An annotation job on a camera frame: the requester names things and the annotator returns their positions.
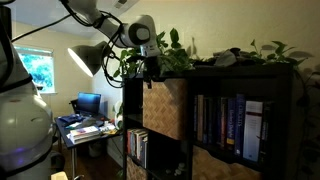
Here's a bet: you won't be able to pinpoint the thick white book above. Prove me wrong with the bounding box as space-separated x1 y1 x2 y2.
67 133 103 145

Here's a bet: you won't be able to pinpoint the white hardcover book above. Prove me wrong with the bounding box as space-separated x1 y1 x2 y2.
242 100 265 163

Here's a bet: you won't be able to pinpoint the white ceiling vent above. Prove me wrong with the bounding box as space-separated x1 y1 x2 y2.
111 0 141 11

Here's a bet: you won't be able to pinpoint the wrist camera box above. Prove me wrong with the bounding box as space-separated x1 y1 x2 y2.
139 44 162 58

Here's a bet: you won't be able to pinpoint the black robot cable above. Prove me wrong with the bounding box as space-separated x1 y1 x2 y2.
9 0 149 90

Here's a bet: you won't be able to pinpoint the black cube shelf unit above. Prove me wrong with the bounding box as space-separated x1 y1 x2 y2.
121 62 295 180

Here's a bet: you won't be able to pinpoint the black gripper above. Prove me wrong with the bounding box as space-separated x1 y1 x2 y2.
142 55 165 90

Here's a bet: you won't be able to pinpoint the books on lower left shelf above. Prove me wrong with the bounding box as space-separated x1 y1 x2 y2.
139 133 150 170

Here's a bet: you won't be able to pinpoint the computer monitor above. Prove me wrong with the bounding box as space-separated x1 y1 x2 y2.
76 91 103 119

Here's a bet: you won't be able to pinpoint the blue top desk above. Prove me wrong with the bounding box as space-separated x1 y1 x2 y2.
54 114 124 180

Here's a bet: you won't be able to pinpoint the small beige box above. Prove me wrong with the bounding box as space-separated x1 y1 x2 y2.
49 171 70 180

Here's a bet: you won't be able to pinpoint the colourful cover book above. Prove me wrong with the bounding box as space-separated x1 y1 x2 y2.
69 125 101 138

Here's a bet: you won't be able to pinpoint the tall blue hardcover book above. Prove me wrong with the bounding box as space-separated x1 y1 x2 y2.
233 93 247 157

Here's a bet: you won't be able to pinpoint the tan hardcover book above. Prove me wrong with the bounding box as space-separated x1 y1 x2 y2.
196 94 205 143

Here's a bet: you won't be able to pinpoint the green pothos plant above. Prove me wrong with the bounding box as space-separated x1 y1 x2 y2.
112 27 320 180

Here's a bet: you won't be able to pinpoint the window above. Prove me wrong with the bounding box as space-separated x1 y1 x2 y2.
13 44 56 95

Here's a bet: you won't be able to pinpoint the white waste bin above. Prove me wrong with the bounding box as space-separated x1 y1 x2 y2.
87 139 105 159

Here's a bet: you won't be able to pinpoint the black hardcover book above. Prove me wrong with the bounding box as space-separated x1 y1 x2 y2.
259 100 275 165

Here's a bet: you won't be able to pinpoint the grey sock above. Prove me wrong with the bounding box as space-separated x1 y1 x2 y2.
213 49 239 68

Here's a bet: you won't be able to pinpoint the woven brown basket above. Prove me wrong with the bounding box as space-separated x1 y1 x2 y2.
191 145 264 180
125 156 148 180
142 78 188 141

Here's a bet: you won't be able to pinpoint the brown hardcover book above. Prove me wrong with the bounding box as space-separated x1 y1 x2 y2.
219 96 230 148

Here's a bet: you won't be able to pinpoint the blue cloth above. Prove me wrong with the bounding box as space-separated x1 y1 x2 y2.
58 113 85 127

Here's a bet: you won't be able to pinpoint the blue book yellow label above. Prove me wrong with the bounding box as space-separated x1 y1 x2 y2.
226 96 238 151

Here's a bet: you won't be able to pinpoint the grey desk lamp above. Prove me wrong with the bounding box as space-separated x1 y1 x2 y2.
67 40 120 79

